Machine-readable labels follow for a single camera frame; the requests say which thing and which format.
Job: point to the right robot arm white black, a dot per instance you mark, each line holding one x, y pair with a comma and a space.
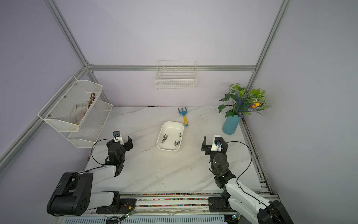
235, 196

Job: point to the brown twigs in shelf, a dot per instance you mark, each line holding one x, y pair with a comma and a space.
91, 99

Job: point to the teal vase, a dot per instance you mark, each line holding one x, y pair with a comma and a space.
230, 125

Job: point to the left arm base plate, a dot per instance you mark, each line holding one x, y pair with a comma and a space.
124, 206

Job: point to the blue toy rake yellow handle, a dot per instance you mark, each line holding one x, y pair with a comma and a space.
183, 112

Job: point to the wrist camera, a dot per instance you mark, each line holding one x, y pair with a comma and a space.
116, 134
218, 140

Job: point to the white wire wall basket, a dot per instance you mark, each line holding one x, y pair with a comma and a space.
176, 75

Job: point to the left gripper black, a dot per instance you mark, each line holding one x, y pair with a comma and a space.
127, 146

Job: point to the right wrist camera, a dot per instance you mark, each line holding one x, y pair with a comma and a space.
218, 140

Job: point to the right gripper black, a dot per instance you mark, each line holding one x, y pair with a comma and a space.
207, 147

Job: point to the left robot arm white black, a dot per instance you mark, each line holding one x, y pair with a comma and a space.
74, 195

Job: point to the clear glass in shelf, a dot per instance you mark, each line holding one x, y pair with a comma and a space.
78, 112

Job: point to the green artificial plant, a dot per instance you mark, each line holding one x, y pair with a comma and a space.
240, 101

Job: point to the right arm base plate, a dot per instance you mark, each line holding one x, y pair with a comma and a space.
219, 204

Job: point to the white plastic storage box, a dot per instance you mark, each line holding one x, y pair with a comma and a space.
173, 130

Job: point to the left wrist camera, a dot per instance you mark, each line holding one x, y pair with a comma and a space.
116, 134

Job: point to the white mesh two-tier shelf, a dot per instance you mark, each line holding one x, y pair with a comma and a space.
56, 113

